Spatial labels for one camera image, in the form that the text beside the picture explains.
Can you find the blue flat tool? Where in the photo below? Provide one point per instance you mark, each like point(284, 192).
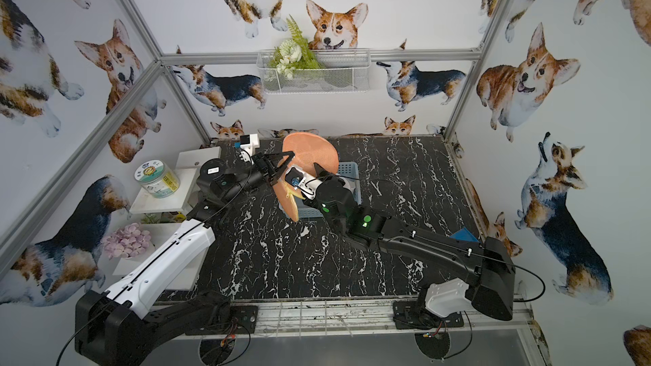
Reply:
point(464, 235)

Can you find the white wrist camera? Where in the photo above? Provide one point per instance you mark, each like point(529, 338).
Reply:
point(246, 146)
point(301, 184)

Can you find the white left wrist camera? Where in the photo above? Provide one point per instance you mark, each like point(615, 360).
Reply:
point(246, 146)

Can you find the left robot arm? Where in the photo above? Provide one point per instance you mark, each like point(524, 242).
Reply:
point(120, 325)

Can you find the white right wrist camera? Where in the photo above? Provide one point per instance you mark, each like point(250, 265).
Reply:
point(301, 184)

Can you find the light blue perforated plastic basket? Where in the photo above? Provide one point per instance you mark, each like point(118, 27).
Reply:
point(348, 172)

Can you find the white wire wall basket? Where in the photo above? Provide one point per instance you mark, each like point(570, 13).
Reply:
point(344, 71)

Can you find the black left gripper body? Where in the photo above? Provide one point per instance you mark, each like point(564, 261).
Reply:
point(264, 169)

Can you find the green labelled round jar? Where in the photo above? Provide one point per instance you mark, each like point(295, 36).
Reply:
point(156, 178)

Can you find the green artificial fern plant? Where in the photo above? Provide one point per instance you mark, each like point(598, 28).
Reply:
point(293, 55)

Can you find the white tiered wooden shelf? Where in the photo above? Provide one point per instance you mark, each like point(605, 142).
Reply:
point(187, 169)

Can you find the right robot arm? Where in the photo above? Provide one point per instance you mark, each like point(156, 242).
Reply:
point(485, 267)

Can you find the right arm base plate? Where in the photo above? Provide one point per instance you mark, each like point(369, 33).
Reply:
point(408, 315)

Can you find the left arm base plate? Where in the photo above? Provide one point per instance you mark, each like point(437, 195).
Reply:
point(241, 319)

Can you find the pink flower bunch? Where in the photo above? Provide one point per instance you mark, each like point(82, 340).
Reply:
point(129, 242)

